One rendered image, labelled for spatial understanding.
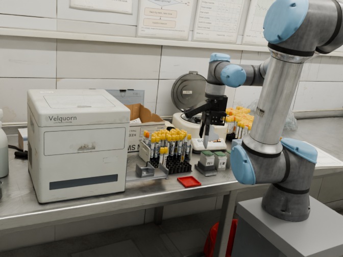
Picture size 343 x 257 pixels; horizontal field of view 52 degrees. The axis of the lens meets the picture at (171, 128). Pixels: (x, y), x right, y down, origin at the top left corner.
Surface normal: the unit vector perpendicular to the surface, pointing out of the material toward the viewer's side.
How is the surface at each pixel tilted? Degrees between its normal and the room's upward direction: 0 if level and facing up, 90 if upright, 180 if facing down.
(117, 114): 90
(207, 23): 93
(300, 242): 1
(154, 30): 94
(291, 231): 1
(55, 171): 90
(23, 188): 0
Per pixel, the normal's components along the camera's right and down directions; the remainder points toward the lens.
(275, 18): -0.93, -0.11
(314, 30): 0.31, 0.51
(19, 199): 0.11, -0.94
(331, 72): 0.46, 0.33
